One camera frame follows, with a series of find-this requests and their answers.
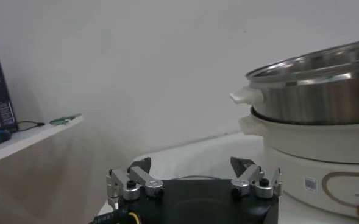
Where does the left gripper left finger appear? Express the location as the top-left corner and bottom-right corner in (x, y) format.
(106, 156), (165, 211)

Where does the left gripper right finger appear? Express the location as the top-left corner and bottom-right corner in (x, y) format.
(230, 156), (283, 200)

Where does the glass pot lid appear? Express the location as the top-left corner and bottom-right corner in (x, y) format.
(170, 174), (226, 181)

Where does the stainless steel steamer basket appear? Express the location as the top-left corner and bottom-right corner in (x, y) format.
(229, 38), (359, 125)

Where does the cream electric cooker base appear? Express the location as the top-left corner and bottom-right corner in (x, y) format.
(238, 114), (359, 224)

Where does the green grey card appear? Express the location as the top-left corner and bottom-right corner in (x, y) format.
(49, 113), (82, 126)

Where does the white side table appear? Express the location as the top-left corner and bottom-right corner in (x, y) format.
(0, 114), (85, 167)

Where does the black laptop cable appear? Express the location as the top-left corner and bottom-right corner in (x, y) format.
(16, 121), (45, 132)

